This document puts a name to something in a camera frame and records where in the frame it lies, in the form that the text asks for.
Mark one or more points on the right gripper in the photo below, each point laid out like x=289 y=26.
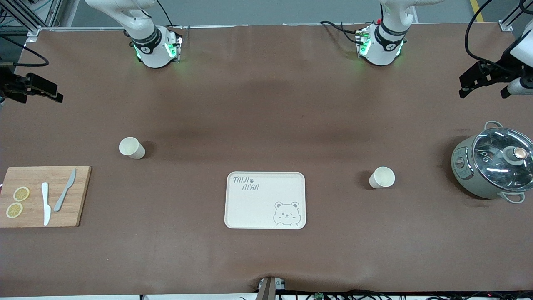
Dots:
x=11 y=83

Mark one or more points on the aluminium frame post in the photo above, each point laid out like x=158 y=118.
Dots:
x=33 y=16
x=509 y=21

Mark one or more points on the brown table mat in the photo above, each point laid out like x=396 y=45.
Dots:
x=266 y=116

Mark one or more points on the lemon slice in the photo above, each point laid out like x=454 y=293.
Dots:
x=14 y=210
x=21 y=193

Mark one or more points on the white plastic knife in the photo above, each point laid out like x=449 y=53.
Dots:
x=46 y=204

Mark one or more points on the brown camera mount post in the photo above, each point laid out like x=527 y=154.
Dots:
x=268 y=289

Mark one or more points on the cream bear print tray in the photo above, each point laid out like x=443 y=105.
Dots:
x=258 y=212

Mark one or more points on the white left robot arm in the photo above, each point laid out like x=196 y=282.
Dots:
x=387 y=37

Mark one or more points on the glass pot lid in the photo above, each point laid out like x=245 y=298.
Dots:
x=499 y=156

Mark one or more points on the bamboo cutting board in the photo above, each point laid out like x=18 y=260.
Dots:
x=35 y=175

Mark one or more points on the grey-green electric pot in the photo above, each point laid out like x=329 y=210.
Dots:
x=464 y=171

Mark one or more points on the grey plastic knife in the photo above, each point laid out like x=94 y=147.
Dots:
x=63 y=193

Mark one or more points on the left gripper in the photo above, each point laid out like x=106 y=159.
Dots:
x=496 y=71

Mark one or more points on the white IKEA cup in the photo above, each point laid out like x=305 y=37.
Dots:
x=382 y=177
x=130 y=146

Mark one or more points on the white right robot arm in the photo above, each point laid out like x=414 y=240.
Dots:
x=145 y=33

